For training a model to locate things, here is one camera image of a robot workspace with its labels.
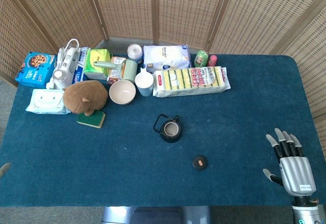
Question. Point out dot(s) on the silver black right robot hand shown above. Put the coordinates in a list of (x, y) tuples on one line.
[(296, 173)]

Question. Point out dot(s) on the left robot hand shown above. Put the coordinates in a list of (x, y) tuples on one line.
[(4, 168)]

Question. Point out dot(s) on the black teapot lid orange knob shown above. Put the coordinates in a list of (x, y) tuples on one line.
[(199, 163)]

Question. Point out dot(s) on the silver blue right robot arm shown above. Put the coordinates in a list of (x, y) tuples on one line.
[(307, 212)]

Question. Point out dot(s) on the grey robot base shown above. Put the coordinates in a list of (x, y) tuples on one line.
[(155, 215)]

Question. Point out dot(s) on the black teapot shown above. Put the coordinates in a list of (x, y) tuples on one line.
[(175, 137)]

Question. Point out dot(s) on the wet wipes pack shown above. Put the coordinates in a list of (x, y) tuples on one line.
[(44, 101)]

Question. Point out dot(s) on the green yellow sponge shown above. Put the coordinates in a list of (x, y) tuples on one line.
[(90, 121)]

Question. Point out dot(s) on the blue cookie box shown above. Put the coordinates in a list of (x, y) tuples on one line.
[(34, 68)]

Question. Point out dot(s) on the brown capybara plush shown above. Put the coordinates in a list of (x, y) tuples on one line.
[(84, 96)]

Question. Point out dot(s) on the blue table cloth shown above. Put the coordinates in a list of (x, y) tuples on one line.
[(127, 157)]

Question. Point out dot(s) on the blue white carton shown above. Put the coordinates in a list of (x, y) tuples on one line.
[(82, 63)]

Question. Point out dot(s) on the yellow sponge multipack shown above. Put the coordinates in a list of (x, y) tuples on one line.
[(193, 81)]

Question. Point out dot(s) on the beige bowl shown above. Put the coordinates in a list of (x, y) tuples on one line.
[(122, 93)]

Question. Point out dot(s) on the pink doll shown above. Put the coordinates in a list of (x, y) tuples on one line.
[(212, 61)]

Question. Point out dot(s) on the orange snack box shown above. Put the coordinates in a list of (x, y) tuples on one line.
[(114, 75)]

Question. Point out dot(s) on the green tissue box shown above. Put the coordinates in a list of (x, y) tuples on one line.
[(98, 56)]

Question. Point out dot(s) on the green haired doll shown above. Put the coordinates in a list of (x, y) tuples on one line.
[(201, 59)]

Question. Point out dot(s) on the light blue cup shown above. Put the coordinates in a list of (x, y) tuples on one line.
[(144, 84)]

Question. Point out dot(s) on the white plastic bag pack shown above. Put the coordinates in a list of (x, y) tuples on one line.
[(166, 57)]

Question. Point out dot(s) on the white jar blue label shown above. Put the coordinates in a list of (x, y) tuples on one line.
[(135, 52)]

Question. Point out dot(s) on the wicker folding screen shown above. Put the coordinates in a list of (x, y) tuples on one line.
[(183, 10)]

